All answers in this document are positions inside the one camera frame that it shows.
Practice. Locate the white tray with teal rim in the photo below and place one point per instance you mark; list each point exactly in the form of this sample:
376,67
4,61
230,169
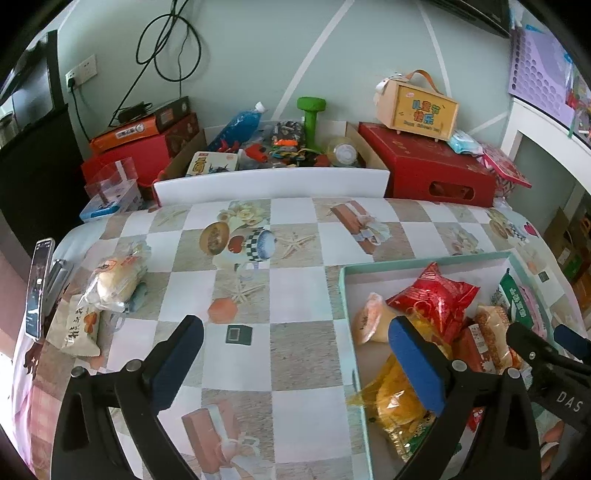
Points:
369,281

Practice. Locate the blue mask packet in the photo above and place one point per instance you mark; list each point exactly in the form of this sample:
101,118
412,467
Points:
464,142

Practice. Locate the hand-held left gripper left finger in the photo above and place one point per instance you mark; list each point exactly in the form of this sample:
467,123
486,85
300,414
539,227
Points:
178,364

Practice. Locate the clear plastic box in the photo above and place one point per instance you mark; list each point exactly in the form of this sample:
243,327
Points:
111,180

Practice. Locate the colourful toy pile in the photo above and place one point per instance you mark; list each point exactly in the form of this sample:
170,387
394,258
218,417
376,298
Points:
288,138

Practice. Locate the red patterned envelope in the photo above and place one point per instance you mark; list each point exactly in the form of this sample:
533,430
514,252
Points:
505,166

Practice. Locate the clear plastic jar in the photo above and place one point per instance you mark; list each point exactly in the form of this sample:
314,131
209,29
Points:
342,152

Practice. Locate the orange carton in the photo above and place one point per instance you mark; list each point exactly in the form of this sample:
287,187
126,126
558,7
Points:
129,134

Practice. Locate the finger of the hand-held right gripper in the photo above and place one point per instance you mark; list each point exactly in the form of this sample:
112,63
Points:
575,344
533,344

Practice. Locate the white shelf unit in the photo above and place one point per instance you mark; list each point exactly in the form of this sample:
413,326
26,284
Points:
535,138

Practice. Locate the brown cardboard carton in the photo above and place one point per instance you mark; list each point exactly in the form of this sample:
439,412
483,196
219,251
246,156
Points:
565,244

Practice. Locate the black cabinet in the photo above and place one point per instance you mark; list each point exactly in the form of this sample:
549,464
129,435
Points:
37,184

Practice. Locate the dark red biscuit packet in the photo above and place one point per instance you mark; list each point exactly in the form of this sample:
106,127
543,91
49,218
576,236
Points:
473,348

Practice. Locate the grey phone stand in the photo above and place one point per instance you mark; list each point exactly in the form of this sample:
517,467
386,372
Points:
57,281

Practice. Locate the cardboard box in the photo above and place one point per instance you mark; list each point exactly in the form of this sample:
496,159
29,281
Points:
374,154

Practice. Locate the red box with dark side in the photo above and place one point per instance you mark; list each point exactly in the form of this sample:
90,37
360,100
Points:
138,159

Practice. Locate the clear bagged bread bun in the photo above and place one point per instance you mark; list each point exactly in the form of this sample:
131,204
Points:
117,279

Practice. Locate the blue plastic bottle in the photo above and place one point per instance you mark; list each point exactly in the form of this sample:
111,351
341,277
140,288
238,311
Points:
238,127

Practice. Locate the yellow card game box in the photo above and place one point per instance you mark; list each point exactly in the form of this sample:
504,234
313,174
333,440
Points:
212,164

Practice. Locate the large red gift box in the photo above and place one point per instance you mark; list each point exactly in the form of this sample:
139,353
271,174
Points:
425,166

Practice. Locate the pink snack packet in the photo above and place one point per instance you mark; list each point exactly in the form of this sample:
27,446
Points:
538,309

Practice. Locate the smartphone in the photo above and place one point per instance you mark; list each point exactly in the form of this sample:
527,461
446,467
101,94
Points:
38,290

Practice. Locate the yellow bread packet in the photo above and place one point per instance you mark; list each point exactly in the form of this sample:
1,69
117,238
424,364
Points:
397,406

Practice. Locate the green dumbbell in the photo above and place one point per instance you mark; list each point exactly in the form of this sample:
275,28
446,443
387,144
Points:
311,120

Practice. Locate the white chip packet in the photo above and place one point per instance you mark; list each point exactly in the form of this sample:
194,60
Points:
76,327

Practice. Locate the red snack packet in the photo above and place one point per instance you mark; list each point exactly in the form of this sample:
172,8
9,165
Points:
438,300

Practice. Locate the white wall socket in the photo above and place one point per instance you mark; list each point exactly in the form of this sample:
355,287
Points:
82,70

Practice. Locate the green snack packet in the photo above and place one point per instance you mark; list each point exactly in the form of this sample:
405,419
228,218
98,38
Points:
515,295

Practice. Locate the black monitor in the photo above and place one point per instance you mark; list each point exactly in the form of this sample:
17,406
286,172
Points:
27,69

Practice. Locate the jelly cup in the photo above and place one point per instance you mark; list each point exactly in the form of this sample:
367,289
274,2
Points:
371,321

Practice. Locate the blue tissue container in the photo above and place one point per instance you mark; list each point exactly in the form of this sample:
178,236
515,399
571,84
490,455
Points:
106,207

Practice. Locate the purple wall calendar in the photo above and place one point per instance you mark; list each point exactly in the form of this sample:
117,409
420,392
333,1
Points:
540,69

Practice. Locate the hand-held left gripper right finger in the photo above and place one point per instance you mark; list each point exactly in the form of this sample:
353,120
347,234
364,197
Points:
415,364

